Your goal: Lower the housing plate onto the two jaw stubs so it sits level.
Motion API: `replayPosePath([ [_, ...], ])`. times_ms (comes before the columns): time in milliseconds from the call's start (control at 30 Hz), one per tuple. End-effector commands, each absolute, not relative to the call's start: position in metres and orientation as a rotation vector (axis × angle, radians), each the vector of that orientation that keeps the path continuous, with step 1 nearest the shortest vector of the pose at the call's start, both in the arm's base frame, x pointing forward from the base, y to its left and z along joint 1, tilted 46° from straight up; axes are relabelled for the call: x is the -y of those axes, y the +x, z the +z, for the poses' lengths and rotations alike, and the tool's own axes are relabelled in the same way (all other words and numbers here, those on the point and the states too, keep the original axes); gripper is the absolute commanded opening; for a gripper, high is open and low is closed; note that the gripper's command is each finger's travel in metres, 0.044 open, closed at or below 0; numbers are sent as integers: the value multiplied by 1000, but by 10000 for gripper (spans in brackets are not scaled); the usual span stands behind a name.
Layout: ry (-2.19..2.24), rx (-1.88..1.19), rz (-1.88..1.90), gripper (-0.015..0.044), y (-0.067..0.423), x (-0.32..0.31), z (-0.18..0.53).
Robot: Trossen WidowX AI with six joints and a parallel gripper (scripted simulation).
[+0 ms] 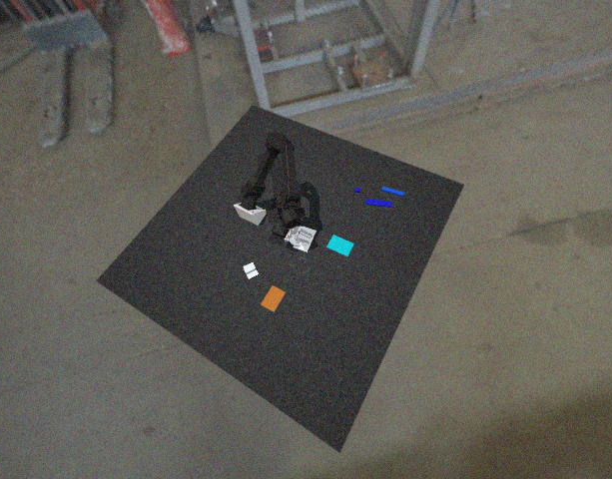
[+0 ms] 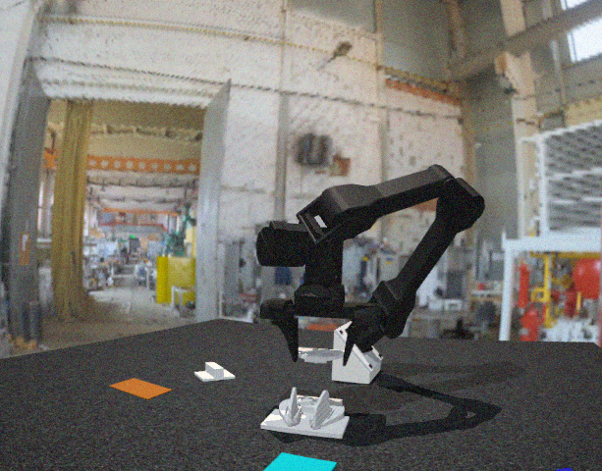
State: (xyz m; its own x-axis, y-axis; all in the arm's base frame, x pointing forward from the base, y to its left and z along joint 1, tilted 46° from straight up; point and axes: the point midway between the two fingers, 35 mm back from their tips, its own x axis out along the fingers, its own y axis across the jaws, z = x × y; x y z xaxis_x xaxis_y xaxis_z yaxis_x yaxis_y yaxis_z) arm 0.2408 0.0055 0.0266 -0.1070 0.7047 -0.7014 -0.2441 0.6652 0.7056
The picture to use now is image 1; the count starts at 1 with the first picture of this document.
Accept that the cyan flat rectangular plate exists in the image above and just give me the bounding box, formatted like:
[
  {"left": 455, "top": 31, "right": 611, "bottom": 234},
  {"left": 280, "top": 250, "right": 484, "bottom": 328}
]
[{"left": 327, "top": 235, "right": 354, "bottom": 256}]

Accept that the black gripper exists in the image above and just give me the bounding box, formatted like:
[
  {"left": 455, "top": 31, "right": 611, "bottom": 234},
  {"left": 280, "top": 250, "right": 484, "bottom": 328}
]
[{"left": 272, "top": 201, "right": 296, "bottom": 238}]

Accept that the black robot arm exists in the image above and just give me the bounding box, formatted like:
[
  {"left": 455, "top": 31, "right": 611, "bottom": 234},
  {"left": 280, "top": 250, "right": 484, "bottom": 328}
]
[{"left": 239, "top": 132, "right": 306, "bottom": 229}]

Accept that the orange flat rectangular plate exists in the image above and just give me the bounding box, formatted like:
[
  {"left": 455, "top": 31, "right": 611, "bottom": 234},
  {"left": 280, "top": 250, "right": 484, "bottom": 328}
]
[{"left": 261, "top": 286, "right": 285, "bottom": 312}]

